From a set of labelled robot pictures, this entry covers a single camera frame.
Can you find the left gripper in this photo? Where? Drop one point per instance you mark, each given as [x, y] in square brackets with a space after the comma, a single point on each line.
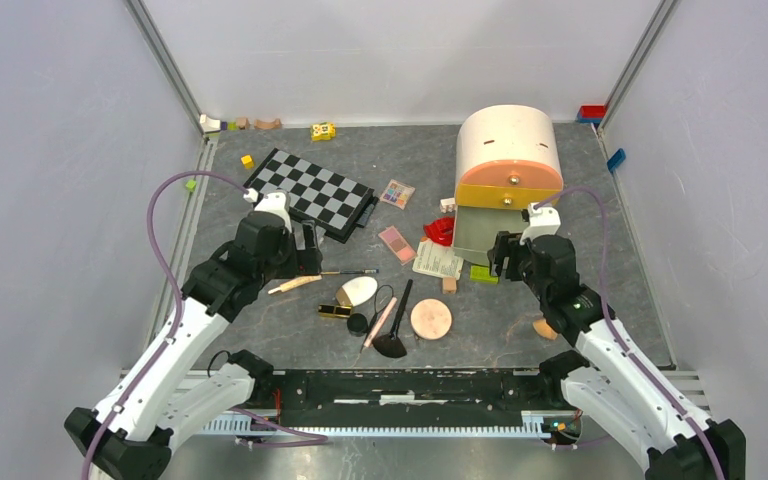
[308, 259]

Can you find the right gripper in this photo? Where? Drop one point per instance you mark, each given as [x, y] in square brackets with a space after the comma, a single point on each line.
[497, 254]

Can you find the white gold egg case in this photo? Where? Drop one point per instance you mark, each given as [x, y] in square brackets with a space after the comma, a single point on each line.
[356, 291]

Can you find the round pink powder compact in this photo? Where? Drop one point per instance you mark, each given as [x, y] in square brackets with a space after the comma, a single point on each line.
[431, 319]

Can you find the round drawer organizer box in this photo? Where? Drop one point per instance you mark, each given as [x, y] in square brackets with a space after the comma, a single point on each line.
[506, 158]

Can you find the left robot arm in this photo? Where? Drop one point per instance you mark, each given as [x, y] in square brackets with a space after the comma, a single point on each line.
[133, 432]

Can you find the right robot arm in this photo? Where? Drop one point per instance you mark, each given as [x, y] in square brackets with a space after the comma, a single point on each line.
[604, 374]

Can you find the orange makeup sponge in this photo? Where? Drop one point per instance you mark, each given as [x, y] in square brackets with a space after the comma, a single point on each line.
[544, 330]

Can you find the black makeup brush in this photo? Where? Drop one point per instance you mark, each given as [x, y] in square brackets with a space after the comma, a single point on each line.
[389, 344]

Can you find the beige concealer tube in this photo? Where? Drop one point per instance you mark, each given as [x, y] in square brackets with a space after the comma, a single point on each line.
[294, 283]

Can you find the green lego brick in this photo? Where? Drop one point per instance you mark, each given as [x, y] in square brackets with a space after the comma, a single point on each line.
[482, 274]

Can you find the small wooden cube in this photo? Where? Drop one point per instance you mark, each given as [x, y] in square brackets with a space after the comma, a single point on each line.
[449, 285]

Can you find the black gold lipstick case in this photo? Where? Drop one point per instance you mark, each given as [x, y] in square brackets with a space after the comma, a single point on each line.
[334, 311]

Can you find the black eyeliner pencil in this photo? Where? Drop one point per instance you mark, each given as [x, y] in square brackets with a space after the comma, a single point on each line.
[371, 271]

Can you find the red plastic arch toy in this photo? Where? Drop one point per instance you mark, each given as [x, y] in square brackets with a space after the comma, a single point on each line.
[441, 230]

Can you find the black white chessboard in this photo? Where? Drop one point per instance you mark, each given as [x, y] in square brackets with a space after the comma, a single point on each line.
[335, 203]

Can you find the white lego brick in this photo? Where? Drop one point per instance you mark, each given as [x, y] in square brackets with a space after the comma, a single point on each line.
[447, 205]

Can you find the small black round jar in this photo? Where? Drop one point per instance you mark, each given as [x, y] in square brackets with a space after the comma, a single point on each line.
[357, 325]

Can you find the pink blush palette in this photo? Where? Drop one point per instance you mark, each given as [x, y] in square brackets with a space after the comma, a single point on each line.
[397, 244]

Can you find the colourful eyeshadow palette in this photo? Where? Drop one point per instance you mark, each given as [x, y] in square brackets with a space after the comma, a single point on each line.
[397, 194]

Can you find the yellow cube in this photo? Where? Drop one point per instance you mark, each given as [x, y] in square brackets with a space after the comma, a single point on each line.
[247, 162]

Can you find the yellow toy block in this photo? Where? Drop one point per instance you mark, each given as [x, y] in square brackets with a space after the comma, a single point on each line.
[323, 131]

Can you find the wooden arch block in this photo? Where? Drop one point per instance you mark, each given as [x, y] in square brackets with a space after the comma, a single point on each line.
[267, 124]

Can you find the red blue blocks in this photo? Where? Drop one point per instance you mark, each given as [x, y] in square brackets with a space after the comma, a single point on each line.
[593, 114]

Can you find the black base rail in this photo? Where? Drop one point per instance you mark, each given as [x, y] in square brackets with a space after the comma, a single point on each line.
[401, 398]

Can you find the blue block by wall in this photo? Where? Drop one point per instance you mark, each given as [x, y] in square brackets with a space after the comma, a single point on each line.
[615, 160]

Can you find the white corner bracket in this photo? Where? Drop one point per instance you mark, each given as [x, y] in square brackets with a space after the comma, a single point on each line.
[209, 125]

